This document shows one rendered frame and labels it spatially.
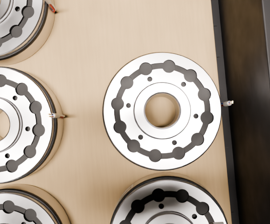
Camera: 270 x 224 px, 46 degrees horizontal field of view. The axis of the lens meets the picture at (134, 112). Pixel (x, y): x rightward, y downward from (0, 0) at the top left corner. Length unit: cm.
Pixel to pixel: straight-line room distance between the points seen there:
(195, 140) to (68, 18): 17
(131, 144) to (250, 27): 13
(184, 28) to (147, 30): 4
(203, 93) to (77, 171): 14
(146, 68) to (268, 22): 11
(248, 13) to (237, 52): 4
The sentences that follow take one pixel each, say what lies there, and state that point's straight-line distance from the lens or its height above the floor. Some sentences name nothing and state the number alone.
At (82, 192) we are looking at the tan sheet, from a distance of 32.
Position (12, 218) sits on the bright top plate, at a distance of 31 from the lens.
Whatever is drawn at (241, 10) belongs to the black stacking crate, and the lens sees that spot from 27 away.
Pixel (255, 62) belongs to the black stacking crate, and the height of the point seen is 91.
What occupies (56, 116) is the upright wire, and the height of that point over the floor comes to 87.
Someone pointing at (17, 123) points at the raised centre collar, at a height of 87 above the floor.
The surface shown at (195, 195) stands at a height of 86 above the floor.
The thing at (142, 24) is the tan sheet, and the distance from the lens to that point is 32.
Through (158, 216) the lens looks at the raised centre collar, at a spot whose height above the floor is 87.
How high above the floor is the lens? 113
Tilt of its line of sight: 87 degrees down
